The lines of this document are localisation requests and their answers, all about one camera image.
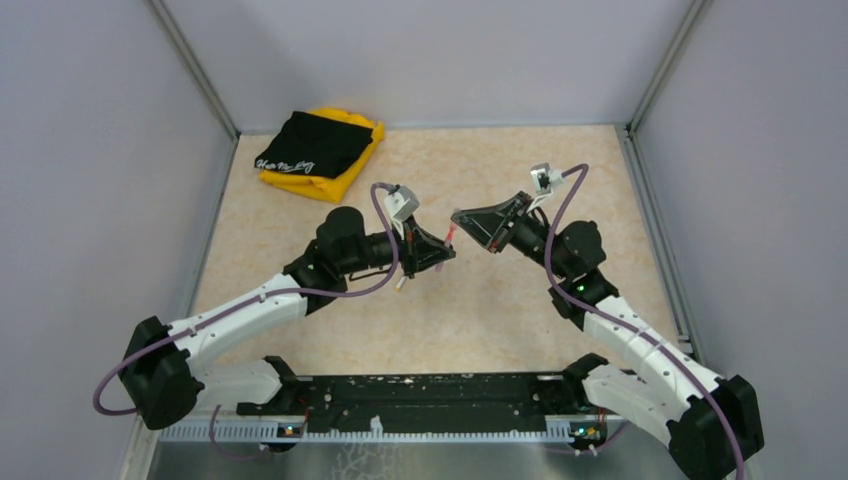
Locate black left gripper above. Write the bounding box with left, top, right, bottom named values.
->
left=340, top=214, right=456, bottom=279

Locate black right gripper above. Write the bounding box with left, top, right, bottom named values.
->
left=452, top=190, right=570, bottom=279

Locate mauve pen with red tip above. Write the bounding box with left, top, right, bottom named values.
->
left=434, top=237, right=452, bottom=273

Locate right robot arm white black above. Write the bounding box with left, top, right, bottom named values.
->
left=451, top=192, right=765, bottom=479

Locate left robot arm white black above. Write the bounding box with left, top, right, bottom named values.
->
left=118, top=207, right=456, bottom=430

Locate yellow folded cloth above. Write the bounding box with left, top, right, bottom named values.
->
left=254, top=107, right=385, bottom=204

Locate black folded cloth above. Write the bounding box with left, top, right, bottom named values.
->
left=254, top=111, right=373, bottom=179

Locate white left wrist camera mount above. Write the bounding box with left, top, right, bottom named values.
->
left=383, top=184, right=420, bottom=237

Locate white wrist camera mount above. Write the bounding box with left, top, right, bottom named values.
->
left=528, top=163, right=564, bottom=212
left=383, top=184, right=420, bottom=237

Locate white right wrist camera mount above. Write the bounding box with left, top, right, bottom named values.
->
left=528, top=163, right=564, bottom=212

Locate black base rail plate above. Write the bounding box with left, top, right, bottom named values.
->
left=236, top=372, right=598, bottom=437

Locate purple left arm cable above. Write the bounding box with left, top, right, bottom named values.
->
left=92, top=182, right=402, bottom=462

